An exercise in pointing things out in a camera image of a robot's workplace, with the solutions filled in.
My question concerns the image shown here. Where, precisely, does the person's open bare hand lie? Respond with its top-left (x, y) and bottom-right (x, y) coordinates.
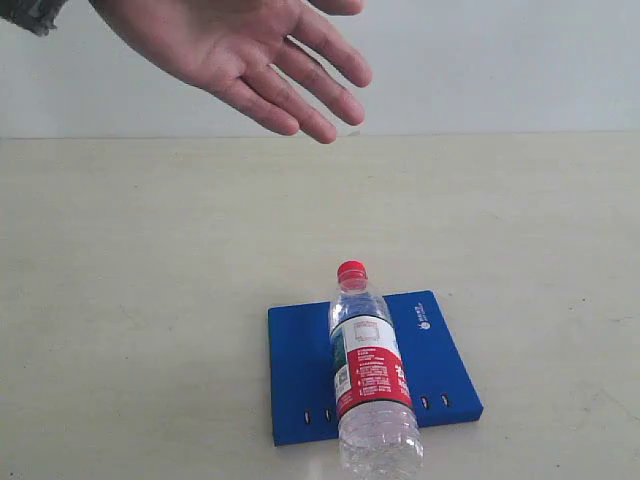
top-left (92, 0), bottom-right (372, 144)

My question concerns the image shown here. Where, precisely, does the blue ring binder notebook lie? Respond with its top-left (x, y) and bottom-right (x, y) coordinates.
top-left (268, 291), bottom-right (484, 446)

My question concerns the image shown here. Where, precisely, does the clear water bottle red label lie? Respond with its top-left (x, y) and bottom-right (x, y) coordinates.
top-left (328, 260), bottom-right (424, 479)

